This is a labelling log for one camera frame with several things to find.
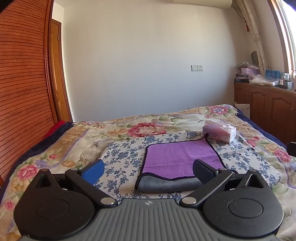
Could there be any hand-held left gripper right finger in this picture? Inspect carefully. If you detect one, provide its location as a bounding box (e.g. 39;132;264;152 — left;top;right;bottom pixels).
180;159;270;207

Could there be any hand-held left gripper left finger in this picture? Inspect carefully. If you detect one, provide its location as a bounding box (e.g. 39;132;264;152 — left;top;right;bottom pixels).
29;159;117;207

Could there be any purple and grey towel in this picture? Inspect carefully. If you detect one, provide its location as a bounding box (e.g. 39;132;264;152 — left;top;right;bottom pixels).
135;137;226;193

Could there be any blue floral white cloth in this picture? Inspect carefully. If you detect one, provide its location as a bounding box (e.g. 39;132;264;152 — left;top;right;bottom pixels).
94;132;281;205

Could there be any floral blanket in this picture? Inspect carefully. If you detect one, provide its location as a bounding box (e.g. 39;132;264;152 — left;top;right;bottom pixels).
0;104;296;241

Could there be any pink tissue box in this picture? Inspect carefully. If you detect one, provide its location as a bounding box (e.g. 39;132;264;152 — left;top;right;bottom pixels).
203;120;237;143

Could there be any wooden cabinet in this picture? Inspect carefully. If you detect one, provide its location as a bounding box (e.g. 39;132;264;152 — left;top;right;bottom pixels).
233;82;296;144

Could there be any red cloth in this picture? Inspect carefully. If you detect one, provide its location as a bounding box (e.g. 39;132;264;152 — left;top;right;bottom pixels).
44;120;68;138

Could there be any white cardboard box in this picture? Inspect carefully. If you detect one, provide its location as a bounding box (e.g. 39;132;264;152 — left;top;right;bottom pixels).
235;103;250;117

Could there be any clear plastic bag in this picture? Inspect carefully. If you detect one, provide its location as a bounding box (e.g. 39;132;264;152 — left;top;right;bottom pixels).
249;74;279;87

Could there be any blue box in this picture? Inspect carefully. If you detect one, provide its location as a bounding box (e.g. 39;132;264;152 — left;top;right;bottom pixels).
265;70;281;80

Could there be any stack of dark books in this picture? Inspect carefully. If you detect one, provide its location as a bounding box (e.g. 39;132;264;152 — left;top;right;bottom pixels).
234;73;250;83

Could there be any wooden door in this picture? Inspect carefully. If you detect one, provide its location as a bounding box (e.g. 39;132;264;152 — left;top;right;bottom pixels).
50;19;73;122

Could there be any wooden slatted wardrobe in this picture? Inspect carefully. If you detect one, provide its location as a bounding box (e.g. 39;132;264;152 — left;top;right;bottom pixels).
0;0;73;187

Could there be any cream curtain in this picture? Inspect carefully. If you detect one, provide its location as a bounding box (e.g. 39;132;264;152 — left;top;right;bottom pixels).
238;0;270;73

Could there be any window frame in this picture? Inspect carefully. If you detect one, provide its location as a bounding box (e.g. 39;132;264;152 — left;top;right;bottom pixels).
268;0;296;78

